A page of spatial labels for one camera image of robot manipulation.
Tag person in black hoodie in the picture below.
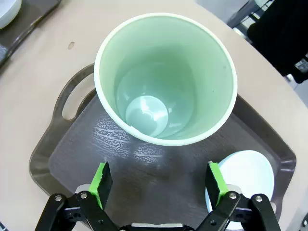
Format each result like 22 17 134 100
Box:
247 0 308 84

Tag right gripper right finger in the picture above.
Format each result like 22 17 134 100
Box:
196 161 282 231

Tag white bowl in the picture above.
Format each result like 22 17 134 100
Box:
0 0 22 30

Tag light blue bowl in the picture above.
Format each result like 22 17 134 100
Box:
204 150 275 231

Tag dark brown handled tray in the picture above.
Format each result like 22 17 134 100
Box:
0 0 62 69
28 63 297 227

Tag pale green tall cup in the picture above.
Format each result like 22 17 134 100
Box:
93 13 238 147

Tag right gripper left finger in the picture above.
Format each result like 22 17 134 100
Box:
35 161 121 231

